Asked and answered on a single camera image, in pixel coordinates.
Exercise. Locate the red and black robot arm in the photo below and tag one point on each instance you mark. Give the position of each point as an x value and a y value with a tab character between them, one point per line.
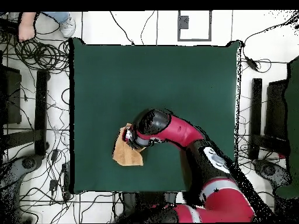
182	133

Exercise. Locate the black power adapter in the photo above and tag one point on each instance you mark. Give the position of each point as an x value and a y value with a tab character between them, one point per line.
53	185
54	155
251	63

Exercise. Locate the person's forearm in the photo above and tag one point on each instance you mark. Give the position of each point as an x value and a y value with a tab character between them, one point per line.
28	18

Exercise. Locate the dark green tablecloth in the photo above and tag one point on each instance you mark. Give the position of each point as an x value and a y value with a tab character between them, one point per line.
116	81

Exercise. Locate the small grey floor box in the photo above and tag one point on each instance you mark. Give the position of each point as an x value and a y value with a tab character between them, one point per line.
184	22

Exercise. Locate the person's leg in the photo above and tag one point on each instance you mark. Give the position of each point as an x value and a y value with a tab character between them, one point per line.
57	16

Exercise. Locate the black cabinet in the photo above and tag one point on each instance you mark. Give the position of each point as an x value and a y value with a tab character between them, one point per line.
11	98
276	109

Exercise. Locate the person's hand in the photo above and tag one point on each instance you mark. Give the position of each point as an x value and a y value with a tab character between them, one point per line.
26	32

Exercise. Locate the white sneaker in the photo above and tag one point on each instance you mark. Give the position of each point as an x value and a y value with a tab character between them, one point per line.
67	28

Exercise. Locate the grey square floor frame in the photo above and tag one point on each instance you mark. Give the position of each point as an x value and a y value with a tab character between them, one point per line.
178	35

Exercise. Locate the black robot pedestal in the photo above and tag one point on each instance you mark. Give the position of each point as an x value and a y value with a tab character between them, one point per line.
144	198

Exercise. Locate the tan terry towel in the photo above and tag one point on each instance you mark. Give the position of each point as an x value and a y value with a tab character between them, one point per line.
126	156

